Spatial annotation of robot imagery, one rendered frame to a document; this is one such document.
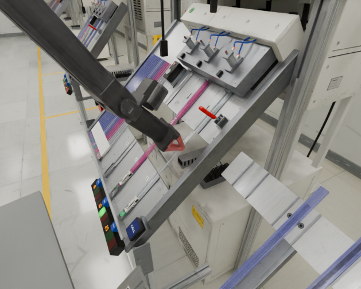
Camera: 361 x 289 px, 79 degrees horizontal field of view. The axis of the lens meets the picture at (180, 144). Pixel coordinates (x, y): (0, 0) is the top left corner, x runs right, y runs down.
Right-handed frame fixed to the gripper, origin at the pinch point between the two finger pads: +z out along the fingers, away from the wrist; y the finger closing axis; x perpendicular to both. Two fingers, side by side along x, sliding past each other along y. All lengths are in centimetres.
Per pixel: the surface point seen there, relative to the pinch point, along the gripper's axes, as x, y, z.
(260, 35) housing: -36.2, -2.9, -7.0
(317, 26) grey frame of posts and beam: -42.6, -13.3, -4.3
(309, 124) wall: -80, 64, 166
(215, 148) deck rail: -6.6, -10.1, 1.1
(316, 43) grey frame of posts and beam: -40.4, -14.3, -1.8
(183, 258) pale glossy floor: 58, 14, 73
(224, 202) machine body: 8.3, -3.0, 35.2
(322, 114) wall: -90, 56, 156
